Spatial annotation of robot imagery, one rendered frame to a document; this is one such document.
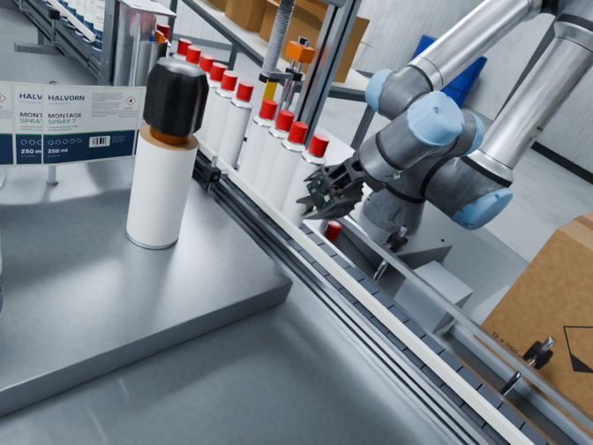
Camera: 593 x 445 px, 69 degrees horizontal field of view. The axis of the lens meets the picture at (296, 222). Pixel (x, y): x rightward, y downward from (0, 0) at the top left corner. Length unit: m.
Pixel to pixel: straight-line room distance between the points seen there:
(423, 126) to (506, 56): 7.75
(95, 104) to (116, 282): 0.32
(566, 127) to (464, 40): 6.40
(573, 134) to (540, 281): 6.38
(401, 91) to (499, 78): 7.57
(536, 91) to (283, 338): 0.64
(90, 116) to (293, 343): 0.53
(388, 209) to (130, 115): 0.59
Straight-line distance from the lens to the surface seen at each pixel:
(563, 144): 7.23
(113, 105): 0.86
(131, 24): 1.16
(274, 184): 0.88
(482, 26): 0.90
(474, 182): 0.93
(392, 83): 0.81
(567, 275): 0.84
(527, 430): 0.80
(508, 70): 8.29
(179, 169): 0.67
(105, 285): 0.69
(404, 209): 1.03
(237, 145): 1.02
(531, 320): 0.89
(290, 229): 0.85
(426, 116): 0.64
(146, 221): 0.72
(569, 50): 0.95
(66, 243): 0.76
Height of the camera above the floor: 1.36
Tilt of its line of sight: 31 degrees down
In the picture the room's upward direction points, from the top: 21 degrees clockwise
